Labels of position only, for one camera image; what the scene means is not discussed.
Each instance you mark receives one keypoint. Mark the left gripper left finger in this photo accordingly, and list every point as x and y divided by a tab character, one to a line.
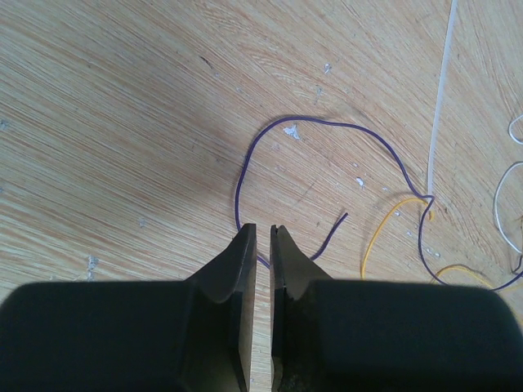
187	335

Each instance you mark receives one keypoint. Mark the white zip tie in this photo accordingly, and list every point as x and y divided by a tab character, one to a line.
440	95

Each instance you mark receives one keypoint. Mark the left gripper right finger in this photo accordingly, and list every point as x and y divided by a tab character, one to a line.
352	335

